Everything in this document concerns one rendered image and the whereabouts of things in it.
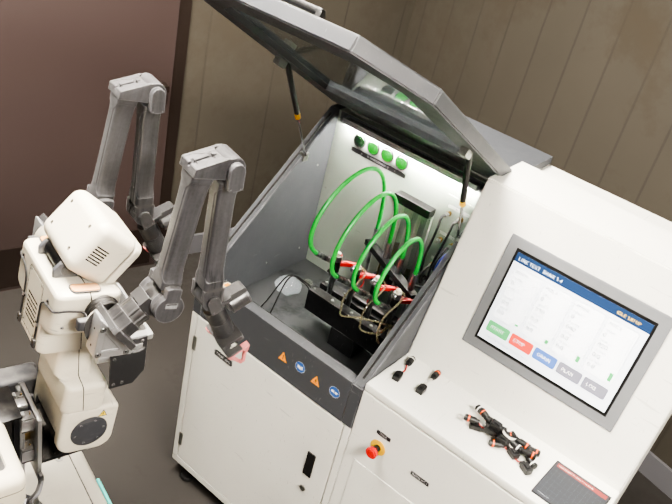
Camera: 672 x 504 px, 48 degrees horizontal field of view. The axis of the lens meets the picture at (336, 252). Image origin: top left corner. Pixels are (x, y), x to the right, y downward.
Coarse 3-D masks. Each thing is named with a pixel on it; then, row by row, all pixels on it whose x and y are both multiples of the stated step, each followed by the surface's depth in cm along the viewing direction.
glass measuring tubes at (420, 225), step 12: (396, 192) 250; (408, 204) 247; (420, 204) 246; (408, 216) 252; (420, 216) 249; (432, 216) 246; (396, 228) 257; (420, 228) 248; (396, 240) 256; (408, 252) 257; (396, 264) 262; (408, 264) 256; (408, 276) 258
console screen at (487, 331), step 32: (512, 256) 208; (544, 256) 203; (512, 288) 209; (544, 288) 204; (576, 288) 199; (608, 288) 195; (480, 320) 215; (512, 320) 210; (544, 320) 205; (576, 320) 200; (608, 320) 195; (640, 320) 191; (512, 352) 211; (544, 352) 205; (576, 352) 201; (608, 352) 196; (640, 352) 192; (544, 384) 206; (576, 384) 201; (608, 384) 197; (608, 416) 198
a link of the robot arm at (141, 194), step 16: (160, 96) 197; (144, 112) 200; (160, 112) 200; (144, 128) 203; (144, 144) 206; (144, 160) 209; (144, 176) 211; (144, 192) 214; (128, 208) 219; (144, 208) 216
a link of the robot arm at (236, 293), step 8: (224, 288) 198; (232, 288) 197; (240, 288) 197; (216, 296) 191; (224, 296) 196; (232, 296) 196; (240, 296) 198; (248, 296) 199; (208, 304) 190; (216, 304) 191; (232, 304) 197; (240, 304) 198; (216, 312) 193
